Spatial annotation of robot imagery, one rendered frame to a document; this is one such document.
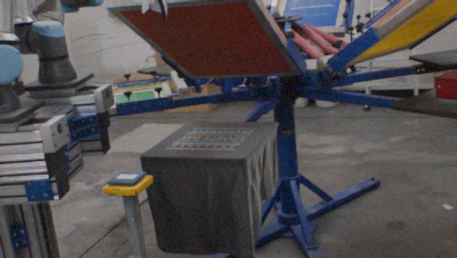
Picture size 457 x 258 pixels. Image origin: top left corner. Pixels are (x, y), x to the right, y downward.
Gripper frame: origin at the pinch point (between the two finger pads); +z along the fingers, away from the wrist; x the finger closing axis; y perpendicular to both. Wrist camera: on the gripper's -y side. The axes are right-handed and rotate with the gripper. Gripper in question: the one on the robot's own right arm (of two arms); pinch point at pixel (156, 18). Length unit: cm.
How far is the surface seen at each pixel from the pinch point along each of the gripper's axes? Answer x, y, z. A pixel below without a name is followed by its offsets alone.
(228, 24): -34.4, -13.1, -2.8
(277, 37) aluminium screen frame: -49, -29, 1
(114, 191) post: 4, 14, 59
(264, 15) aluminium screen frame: -29.1, -29.2, -4.4
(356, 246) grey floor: -167, -42, 105
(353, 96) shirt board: -130, -46, 20
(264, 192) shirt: -58, -21, 64
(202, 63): -71, 14, 7
